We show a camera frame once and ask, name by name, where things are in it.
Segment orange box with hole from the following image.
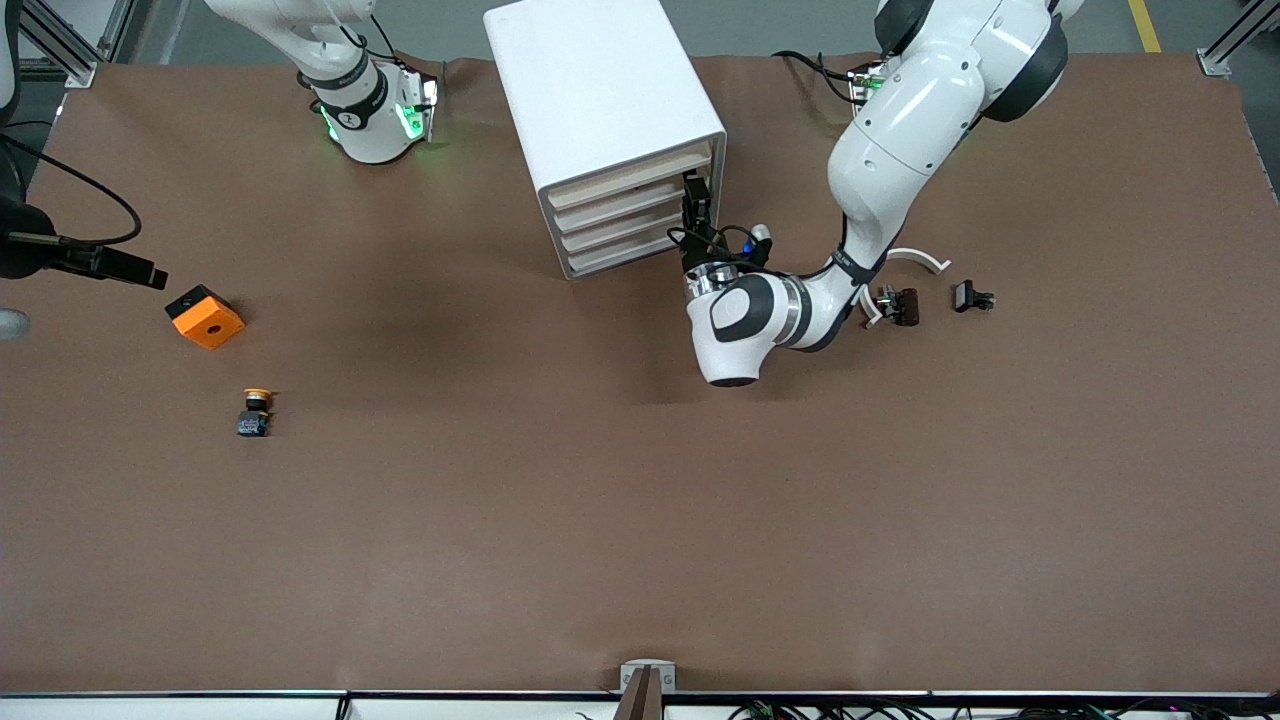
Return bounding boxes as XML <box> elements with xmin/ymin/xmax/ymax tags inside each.
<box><xmin>164</xmin><ymin>284</ymin><xmax>247</xmax><ymax>351</ymax></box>

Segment brown and black component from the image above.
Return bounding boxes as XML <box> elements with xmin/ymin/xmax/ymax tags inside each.
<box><xmin>876</xmin><ymin>286</ymin><xmax>921</xmax><ymax>328</ymax></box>

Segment white curved plastic part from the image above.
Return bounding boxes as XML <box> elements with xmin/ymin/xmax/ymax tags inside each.
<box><xmin>858</xmin><ymin>247</ymin><xmax>952</xmax><ymax>330</ymax></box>

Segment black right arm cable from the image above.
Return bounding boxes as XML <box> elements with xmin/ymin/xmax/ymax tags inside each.
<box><xmin>0</xmin><ymin>132</ymin><xmax>143</xmax><ymax>247</ymax></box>

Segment black arm base cable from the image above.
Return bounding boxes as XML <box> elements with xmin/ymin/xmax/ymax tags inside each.
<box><xmin>774</xmin><ymin>49</ymin><xmax>863</xmax><ymax>107</ymax></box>

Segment yellow-capped push button switch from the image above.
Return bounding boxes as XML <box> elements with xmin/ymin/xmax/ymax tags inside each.
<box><xmin>236</xmin><ymin>388</ymin><xmax>278</xmax><ymax>439</ymax></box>

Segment aluminium frame profile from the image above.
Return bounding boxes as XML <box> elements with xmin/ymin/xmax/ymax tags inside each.
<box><xmin>1197</xmin><ymin>0</ymin><xmax>1280</xmax><ymax>77</ymax></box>
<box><xmin>0</xmin><ymin>0</ymin><xmax>137</xmax><ymax>87</ymax></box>

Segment grey mount bracket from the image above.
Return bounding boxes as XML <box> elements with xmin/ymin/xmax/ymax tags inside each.
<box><xmin>613</xmin><ymin>660</ymin><xmax>678</xmax><ymax>720</ymax></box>

